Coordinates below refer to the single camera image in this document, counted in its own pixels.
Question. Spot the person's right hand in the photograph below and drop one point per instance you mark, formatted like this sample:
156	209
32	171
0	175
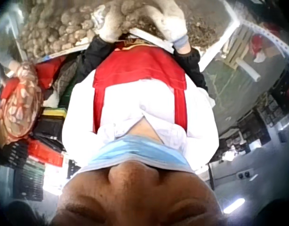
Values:
170	24

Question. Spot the pile of brown potatoes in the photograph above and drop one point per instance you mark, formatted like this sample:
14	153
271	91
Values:
64	26

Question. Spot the dark cluttered shelf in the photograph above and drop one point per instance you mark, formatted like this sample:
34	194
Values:
259	122

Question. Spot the person's left hand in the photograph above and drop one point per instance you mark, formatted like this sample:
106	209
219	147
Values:
110	27

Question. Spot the heap of red and dark bags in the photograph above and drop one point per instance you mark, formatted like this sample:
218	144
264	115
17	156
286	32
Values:
57	75

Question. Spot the white perforated metal rail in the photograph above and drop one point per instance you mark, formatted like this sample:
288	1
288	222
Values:
269	36

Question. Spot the yellow plastic crate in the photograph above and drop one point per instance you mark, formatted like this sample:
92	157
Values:
53	113

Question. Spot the white plastic roll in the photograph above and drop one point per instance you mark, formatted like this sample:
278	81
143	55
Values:
249	69

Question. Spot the red plastic crate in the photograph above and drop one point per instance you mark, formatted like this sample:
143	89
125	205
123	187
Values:
46	150

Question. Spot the long ceiling lamp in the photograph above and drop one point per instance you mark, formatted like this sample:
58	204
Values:
234	205

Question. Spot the white display bin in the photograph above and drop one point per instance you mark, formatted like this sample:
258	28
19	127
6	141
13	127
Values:
151	37

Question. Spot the red and white bag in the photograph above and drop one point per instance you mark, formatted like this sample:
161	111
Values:
261	47

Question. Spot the stack of black crates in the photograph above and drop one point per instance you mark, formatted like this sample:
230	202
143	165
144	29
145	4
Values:
29	174

